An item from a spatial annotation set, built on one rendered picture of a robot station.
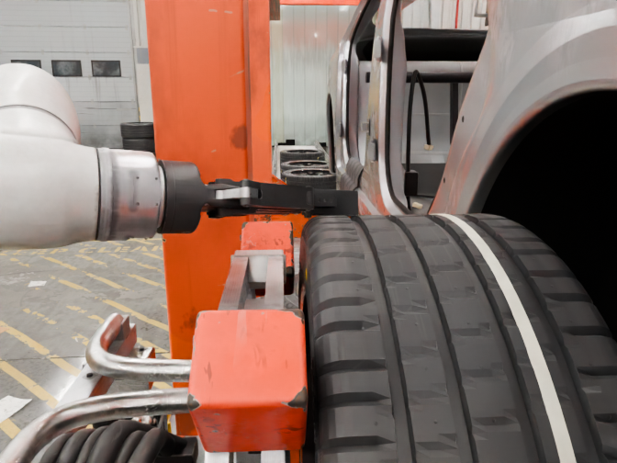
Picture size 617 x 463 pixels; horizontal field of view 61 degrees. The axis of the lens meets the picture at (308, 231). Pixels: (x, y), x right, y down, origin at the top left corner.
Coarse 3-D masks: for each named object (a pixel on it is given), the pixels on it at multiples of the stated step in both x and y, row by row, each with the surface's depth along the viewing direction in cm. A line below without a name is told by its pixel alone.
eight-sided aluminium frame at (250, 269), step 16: (240, 256) 62; (256, 256) 63; (272, 256) 63; (240, 272) 57; (256, 272) 62; (272, 272) 57; (224, 288) 52; (240, 288) 52; (256, 288) 66; (272, 288) 52; (224, 304) 48; (240, 304) 50; (272, 304) 48
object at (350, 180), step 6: (348, 162) 262; (354, 162) 247; (348, 168) 256; (354, 168) 239; (360, 168) 227; (342, 174) 265; (348, 174) 256; (354, 174) 235; (360, 174) 223; (342, 180) 259; (348, 180) 246; (354, 180) 233; (342, 186) 259; (348, 186) 238; (354, 186) 227
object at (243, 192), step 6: (216, 192) 52; (222, 192) 52; (228, 192) 52; (234, 192) 52; (240, 192) 51; (246, 192) 51; (252, 192) 52; (216, 198) 52; (228, 198) 52; (234, 198) 52
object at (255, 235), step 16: (256, 224) 76; (272, 224) 76; (288, 224) 76; (240, 240) 77; (256, 240) 75; (272, 240) 75; (288, 240) 75; (288, 256) 74; (288, 272) 73; (288, 288) 76
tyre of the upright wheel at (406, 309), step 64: (320, 256) 47; (384, 256) 46; (448, 256) 46; (512, 256) 47; (320, 320) 40; (384, 320) 41; (448, 320) 40; (512, 320) 40; (576, 320) 40; (320, 384) 37; (384, 384) 36; (448, 384) 37; (512, 384) 37; (576, 384) 37; (320, 448) 35; (384, 448) 34; (448, 448) 34; (512, 448) 34; (576, 448) 34
